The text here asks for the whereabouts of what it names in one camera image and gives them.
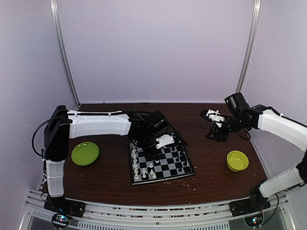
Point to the aluminium front rail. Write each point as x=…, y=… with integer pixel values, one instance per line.
x=207, y=216

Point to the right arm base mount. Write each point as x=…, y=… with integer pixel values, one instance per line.
x=253, y=214

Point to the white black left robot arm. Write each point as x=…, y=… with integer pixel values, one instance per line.
x=143, y=127

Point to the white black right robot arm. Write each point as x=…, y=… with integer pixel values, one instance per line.
x=280, y=144

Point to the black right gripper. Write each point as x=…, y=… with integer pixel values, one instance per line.
x=220, y=136

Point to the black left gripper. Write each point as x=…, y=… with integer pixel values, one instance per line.
x=148, y=156

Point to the right aluminium frame post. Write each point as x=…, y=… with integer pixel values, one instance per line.
x=252, y=39

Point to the green plate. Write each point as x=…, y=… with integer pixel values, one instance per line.
x=85, y=153

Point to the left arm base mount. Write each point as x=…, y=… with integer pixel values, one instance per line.
x=64, y=213

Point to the aluminium frame post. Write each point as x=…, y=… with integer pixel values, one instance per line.
x=63, y=53
x=252, y=39

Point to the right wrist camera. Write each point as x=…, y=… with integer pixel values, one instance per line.
x=213, y=116

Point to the yellow-green bowl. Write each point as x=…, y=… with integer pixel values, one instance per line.
x=237, y=161

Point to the left aluminium frame post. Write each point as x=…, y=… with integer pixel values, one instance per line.
x=63, y=53

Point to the black white chessboard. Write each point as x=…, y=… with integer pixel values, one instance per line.
x=173, y=163

